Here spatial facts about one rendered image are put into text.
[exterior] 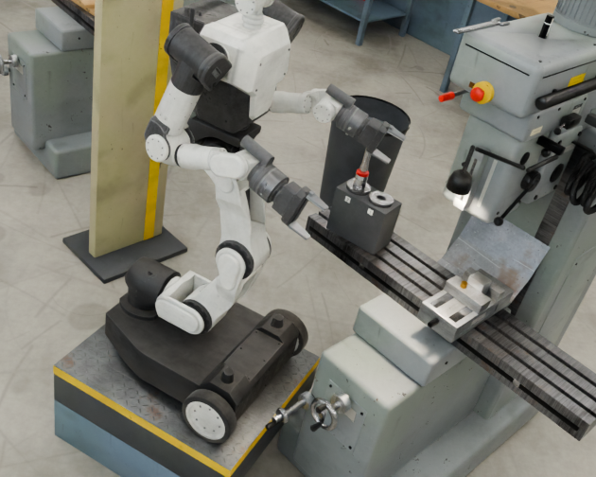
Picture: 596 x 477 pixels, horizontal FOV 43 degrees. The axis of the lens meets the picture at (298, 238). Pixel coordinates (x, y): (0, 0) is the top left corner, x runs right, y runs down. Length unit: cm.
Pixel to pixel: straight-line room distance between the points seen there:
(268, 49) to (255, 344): 115
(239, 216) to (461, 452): 143
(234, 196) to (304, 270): 187
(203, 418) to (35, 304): 138
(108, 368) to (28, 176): 200
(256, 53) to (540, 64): 75
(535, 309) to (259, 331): 106
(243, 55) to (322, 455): 153
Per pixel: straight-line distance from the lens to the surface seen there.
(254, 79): 213
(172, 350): 278
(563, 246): 287
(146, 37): 353
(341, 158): 449
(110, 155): 371
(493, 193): 239
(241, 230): 243
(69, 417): 311
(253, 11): 213
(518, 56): 211
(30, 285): 391
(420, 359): 258
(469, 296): 257
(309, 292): 403
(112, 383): 289
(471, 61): 218
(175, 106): 209
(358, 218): 276
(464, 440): 330
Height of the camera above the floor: 254
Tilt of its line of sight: 35 degrees down
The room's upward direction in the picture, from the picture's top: 13 degrees clockwise
